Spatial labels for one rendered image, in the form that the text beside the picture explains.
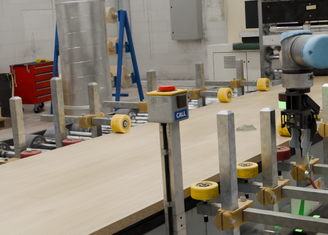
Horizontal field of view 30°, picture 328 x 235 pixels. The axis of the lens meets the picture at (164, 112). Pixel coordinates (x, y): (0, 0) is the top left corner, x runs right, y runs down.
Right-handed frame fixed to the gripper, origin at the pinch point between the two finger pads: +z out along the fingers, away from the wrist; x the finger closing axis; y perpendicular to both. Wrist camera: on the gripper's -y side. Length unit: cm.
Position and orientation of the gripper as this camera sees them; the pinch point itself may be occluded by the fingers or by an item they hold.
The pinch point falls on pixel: (302, 152)
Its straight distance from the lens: 191.5
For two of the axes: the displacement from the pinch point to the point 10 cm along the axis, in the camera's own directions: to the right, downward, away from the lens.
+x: 8.1, 0.3, -5.8
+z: 0.6, 9.9, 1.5
